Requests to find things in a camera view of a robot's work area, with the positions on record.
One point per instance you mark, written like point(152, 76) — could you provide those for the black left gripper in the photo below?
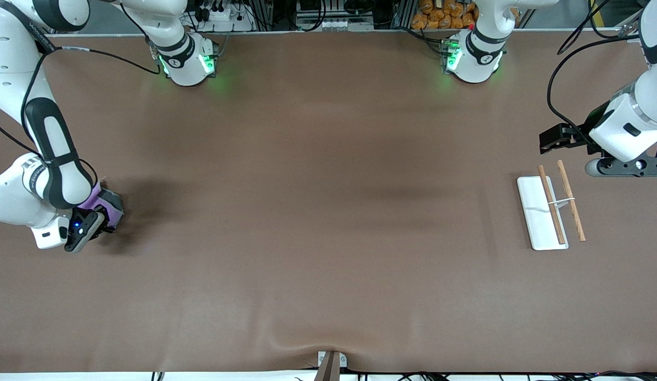
point(581, 133)

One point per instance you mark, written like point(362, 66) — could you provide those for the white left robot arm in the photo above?
point(624, 127)

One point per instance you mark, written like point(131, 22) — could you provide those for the orange snack bags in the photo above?
point(439, 18)

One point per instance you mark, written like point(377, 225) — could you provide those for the white power strip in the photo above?
point(222, 15)

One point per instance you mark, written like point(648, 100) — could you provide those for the front camera pole with bracket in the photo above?
point(331, 370)

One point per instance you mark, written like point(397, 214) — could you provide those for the purple and grey towel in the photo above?
point(92, 200)

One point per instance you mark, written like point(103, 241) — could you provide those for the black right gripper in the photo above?
point(112, 201)

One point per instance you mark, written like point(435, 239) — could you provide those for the white rack with wooden bars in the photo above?
point(537, 217)

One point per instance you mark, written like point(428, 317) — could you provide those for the white terminal strip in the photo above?
point(344, 24)

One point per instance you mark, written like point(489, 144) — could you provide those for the aluminium frame profile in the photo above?
point(631, 26)

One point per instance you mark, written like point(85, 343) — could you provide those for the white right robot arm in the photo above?
point(47, 137)

